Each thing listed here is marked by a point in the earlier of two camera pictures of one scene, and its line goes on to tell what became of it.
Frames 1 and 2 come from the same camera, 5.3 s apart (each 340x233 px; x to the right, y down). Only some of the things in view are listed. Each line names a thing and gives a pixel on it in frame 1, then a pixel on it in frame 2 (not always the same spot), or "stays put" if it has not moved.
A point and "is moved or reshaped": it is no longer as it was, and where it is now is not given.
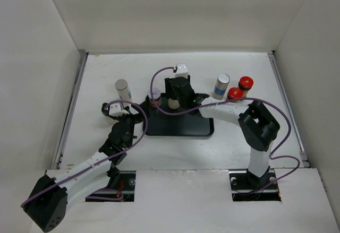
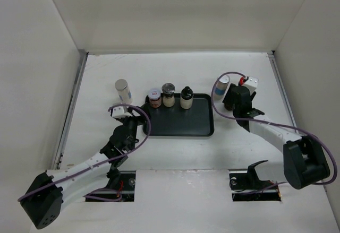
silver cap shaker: [124, 93] stays put
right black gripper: [169, 88] → [228, 95]
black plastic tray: [192, 124] stays put
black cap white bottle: [172, 104] is moved or reshaped
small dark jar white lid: [156, 94] stays put
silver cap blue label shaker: [221, 86] stays put
